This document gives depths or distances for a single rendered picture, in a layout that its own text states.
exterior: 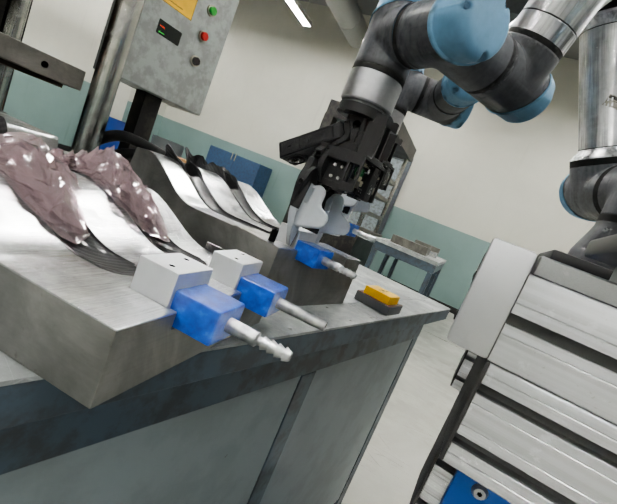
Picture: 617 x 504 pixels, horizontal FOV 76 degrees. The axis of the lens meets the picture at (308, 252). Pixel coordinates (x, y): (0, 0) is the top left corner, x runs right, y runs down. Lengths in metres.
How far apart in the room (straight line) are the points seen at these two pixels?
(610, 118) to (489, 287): 0.73
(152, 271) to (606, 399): 0.33
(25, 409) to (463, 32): 0.49
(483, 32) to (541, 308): 0.29
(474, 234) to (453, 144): 1.54
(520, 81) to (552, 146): 6.75
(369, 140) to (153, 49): 0.94
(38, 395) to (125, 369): 0.06
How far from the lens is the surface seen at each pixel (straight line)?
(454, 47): 0.49
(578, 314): 0.34
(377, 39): 0.58
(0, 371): 0.32
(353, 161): 0.53
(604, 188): 0.95
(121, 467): 0.52
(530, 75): 0.59
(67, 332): 0.29
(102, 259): 0.39
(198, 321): 0.30
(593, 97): 1.03
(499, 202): 7.09
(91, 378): 0.28
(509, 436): 0.36
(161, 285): 0.31
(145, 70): 1.36
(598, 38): 1.06
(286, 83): 8.43
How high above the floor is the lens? 0.97
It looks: 8 degrees down
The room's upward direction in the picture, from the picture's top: 22 degrees clockwise
